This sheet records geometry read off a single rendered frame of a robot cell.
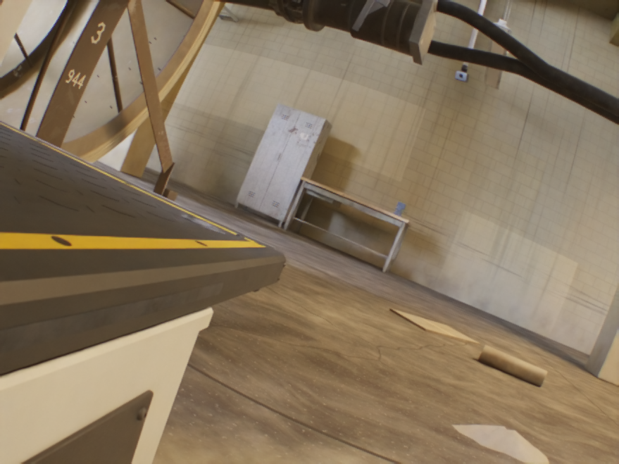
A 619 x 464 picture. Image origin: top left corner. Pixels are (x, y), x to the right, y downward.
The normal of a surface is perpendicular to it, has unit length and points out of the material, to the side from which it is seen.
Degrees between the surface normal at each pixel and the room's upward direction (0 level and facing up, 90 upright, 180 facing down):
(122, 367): 90
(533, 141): 90
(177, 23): 92
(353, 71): 90
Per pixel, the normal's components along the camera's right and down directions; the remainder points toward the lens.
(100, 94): -0.04, -0.57
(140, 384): 0.91, 0.38
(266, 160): -0.29, -0.10
